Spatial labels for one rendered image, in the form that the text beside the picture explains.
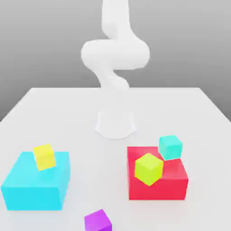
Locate large cyan box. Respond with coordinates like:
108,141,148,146
0,151,71,211

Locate small turquoise cube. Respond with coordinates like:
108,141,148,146
158,134,183,161

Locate small yellow cube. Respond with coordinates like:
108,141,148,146
33,143,56,171

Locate small purple cube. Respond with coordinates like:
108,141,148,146
84,208,113,231

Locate small lime cube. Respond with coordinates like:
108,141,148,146
134,152,164,187

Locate large red box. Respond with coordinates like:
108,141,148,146
127,146,189,201

